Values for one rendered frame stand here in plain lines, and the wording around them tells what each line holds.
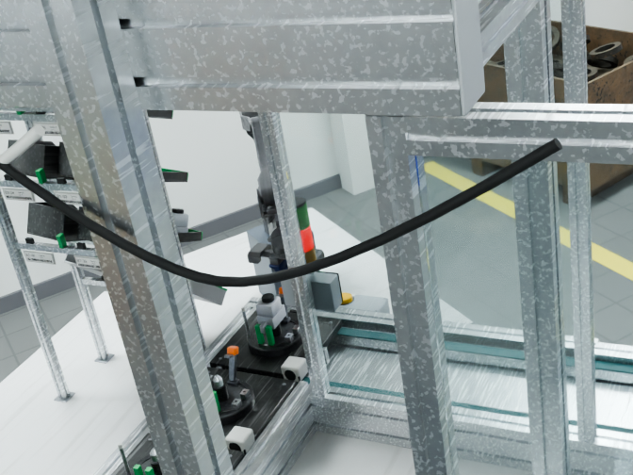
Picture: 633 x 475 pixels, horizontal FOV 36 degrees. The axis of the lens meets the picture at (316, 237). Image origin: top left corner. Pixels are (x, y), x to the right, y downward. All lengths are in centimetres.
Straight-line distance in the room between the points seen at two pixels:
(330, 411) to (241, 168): 303
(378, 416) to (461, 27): 156
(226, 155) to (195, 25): 430
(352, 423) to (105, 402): 67
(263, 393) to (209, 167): 292
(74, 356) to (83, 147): 198
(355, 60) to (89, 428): 186
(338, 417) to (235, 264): 92
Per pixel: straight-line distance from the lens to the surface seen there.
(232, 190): 508
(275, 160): 187
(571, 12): 158
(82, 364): 267
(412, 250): 75
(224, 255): 301
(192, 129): 490
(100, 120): 73
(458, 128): 69
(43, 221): 234
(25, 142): 79
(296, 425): 214
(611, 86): 474
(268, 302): 227
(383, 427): 213
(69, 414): 250
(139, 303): 81
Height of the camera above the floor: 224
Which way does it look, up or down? 27 degrees down
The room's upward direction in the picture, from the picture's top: 10 degrees counter-clockwise
